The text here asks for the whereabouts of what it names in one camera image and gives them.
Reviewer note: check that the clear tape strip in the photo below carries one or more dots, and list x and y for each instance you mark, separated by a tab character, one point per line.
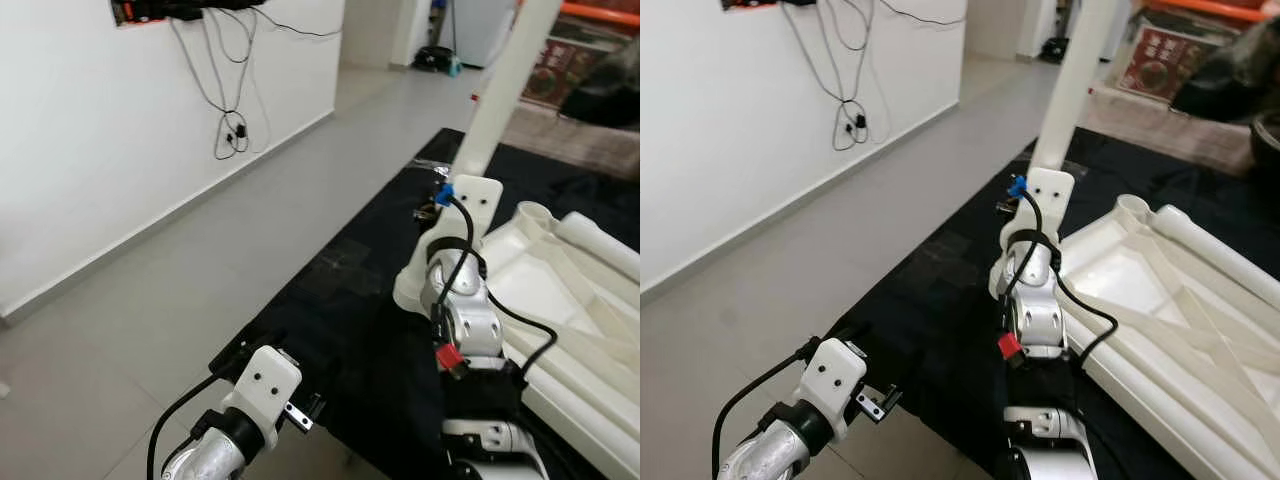
432	163

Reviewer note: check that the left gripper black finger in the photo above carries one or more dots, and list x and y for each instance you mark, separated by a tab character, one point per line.
891	397
317	404

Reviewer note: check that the red printed box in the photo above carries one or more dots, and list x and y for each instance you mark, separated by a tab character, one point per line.
1150	60
545	75

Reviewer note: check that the black table cloth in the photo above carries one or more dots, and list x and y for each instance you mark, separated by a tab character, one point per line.
940	300
350	300

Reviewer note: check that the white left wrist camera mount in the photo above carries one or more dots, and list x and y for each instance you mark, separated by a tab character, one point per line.
265	385
832	378

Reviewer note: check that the white plastic children table top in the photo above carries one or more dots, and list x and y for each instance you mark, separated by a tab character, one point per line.
540	290
1120	280

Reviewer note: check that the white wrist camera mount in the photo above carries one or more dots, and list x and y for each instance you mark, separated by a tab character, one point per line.
480	200
265	385
832	378
1050	190

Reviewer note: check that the black plastic bag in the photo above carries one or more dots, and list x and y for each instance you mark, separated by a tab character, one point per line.
610	95
1230	85

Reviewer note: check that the small black floor appliance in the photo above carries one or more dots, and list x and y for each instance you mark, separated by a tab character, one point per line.
435	60
1055	50

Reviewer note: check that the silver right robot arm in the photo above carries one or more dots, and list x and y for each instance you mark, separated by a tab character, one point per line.
1035	310
465	320

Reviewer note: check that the black power adapter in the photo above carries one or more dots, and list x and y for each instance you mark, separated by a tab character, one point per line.
860	125
240	130

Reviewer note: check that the clear tape cross patch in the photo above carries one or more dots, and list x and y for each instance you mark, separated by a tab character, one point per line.
940	262
345	265

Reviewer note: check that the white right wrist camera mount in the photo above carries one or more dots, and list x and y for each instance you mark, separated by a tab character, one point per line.
480	200
1050	190

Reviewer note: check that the orange plastic lid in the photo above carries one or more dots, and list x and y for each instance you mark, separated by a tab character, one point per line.
600	12
1220	12

